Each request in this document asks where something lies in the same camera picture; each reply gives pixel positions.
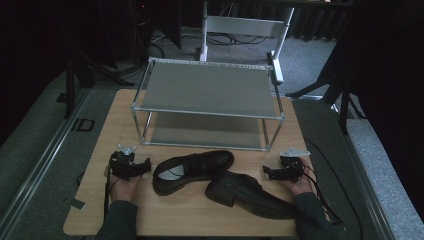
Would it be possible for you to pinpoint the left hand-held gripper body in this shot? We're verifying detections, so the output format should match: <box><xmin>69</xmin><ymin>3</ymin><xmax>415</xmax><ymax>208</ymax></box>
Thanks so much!
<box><xmin>109</xmin><ymin>143</ymin><xmax>142</xmax><ymax>181</ymax></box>

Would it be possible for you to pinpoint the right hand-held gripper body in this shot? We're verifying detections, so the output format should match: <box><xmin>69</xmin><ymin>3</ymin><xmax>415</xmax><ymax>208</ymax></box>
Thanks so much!
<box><xmin>279</xmin><ymin>147</ymin><xmax>311</xmax><ymax>183</ymax></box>

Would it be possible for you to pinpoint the black leather shoe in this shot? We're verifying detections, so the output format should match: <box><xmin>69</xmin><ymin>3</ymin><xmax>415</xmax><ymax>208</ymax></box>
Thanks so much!
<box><xmin>152</xmin><ymin>149</ymin><xmax>235</xmax><ymax>197</ymax></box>
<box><xmin>204</xmin><ymin>170</ymin><xmax>301</xmax><ymax>221</ymax></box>

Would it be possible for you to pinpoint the metal frame shoe rack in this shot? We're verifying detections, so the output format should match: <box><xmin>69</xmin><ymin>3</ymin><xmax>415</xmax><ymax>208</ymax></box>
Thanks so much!
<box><xmin>130</xmin><ymin>56</ymin><xmax>286</xmax><ymax>153</ymax></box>

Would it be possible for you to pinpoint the person's left hand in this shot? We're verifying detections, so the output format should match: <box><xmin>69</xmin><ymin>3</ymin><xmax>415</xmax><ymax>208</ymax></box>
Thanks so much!
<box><xmin>103</xmin><ymin>165</ymin><xmax>148</xmax><ymax>203</ymax></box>

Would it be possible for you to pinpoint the person's right hand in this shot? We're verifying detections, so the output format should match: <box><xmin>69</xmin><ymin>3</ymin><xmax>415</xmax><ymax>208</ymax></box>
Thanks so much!
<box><xmin>283</xmin><ymin>157</ymin><xmax>315</xmax><ymax>198</ymax></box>

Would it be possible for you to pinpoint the grey tape piece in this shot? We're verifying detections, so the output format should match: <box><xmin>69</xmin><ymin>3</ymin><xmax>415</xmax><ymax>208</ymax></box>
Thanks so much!
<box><xmin>62</xmin><ymin>195</ymin><xmax>87</xmax><ymax>211</ymax></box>

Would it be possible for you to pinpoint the black tripod stand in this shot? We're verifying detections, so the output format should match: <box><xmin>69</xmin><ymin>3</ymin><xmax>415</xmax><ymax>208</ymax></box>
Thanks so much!
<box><xmin>62</xmin><ymin>46</ymin><xmax>135</xmax><ymax>120</ymax></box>
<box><xmin>284</xmin><ymin>39</ymin><xmax>368</xmax><ymax>136</ymax></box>

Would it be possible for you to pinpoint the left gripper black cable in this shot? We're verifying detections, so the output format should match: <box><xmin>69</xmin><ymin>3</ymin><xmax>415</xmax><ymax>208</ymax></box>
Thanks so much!
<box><xmin>102</xmin><ymin>162</ymin><xmax>122</xmax><ymax>222</ymax></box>

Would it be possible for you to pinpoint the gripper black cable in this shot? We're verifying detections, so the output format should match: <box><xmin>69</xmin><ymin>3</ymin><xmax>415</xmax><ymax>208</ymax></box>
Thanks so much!
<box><xmin>102</xmin><ymin>162</ymin><xmax>122</xmax><ymax>222</ymax></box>
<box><xmin>301</xmin><ymin>162</ymin><xmax>345</xmax><ymax>226</ymax></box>

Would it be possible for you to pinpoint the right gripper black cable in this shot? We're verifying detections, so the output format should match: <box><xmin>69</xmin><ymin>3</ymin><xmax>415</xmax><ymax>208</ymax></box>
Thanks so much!
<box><xmin>301</xmin><ymin>162</ymin><xmax>345</xmax><ymax>226</ymax></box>

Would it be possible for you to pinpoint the long black floor cable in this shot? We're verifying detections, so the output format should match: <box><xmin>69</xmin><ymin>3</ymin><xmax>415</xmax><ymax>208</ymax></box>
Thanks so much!
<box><xmin>303</xmin><ymin>135</ymin><xmax>365</xmax><ymax>240</ymax></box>

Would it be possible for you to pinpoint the metal floor rail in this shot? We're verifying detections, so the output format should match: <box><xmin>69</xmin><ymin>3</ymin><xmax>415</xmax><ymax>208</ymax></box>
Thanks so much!
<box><xmin>331</xmin><ymin>102</ymin><xmax>398</xmax><ymax>240</ymax></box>
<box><xmin>0</xmin><ymin>87</ymin><xmax>92</xmax><ymax>232</ymax></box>

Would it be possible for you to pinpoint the bundle of black floor cables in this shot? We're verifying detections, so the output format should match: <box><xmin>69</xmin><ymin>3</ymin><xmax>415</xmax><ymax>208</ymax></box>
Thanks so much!
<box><xmin>150</xmin><ymin>30</ymin><xmax>269</xmax><ymax>48</ymax></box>

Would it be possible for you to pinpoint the white metal table frame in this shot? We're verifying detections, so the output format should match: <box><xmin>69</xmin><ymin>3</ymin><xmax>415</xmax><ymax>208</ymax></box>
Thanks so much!
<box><xmin>198</xmin><ymin>0</ymin><xmax>296</xmax><ymax>85</ymax></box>

